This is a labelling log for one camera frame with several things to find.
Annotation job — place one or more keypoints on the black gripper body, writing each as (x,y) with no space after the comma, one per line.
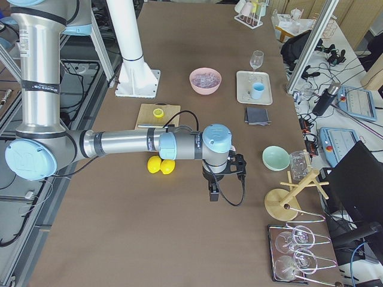
(210,177)

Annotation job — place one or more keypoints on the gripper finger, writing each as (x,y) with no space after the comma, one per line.
(210,192)
(216,195)

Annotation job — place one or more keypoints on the wooden cup tree stand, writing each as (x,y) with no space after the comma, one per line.
(283,205)

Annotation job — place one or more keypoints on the blue plastic cup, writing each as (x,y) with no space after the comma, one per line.
(257,90)

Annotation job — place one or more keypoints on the pile of clear ice cubes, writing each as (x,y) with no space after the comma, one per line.
(206,80)

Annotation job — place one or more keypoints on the white cup rack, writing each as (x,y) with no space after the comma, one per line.
(250,13)

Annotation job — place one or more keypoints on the green bowl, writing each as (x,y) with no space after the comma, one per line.
(275,158)

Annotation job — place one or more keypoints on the grey folded cloth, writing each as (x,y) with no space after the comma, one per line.
(257,116)

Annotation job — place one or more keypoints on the yellow lemon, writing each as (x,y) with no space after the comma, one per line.
(154,164)
(167,166)

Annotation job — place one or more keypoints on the glass jar on stand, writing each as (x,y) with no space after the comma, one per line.
(299,164)

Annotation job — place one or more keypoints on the cream rabbit tray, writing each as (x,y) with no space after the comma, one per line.
(243,88)

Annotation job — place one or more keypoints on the pink bowl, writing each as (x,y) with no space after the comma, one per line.
(204,91)

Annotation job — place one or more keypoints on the bamboo cutting board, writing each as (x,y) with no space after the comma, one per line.
(145,115)

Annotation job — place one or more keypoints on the half lemon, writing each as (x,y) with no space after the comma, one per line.
(158,113)

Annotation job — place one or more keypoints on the upside-down wine glass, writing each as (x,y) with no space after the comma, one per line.
(292,267)
(287,242)

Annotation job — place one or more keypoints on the steel muddler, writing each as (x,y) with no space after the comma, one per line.
(143,126)

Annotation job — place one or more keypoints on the teach pendant tablet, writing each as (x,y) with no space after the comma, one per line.
(336,143)
(357,102)

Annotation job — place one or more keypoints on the metal glass rack tray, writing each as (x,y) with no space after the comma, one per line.
(323,263)

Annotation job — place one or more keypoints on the clear wine glass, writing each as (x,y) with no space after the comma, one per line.
(256,62)

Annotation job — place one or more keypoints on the black water bottle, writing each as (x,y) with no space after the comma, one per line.
(326,99)

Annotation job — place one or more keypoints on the black monitor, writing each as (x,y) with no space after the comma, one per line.
(357,182)

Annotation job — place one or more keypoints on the black bag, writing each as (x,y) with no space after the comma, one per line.
(293,47)

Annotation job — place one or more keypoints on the white pedestal column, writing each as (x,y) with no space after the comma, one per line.
(136,79)

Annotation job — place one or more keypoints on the aluminium frame post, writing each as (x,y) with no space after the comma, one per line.
(315,35)

